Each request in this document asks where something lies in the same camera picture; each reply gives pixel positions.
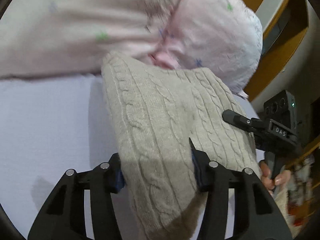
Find pink floral pillow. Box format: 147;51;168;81
1;0;178;78
150;0;263;98

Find pink floral pillow left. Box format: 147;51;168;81
1;0;178;78

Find person's right hand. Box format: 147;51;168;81
258;159;292;197

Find pink floral pillow right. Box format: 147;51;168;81
150;0;263;98

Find lavender bed sheet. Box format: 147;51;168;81
0;73;261;240

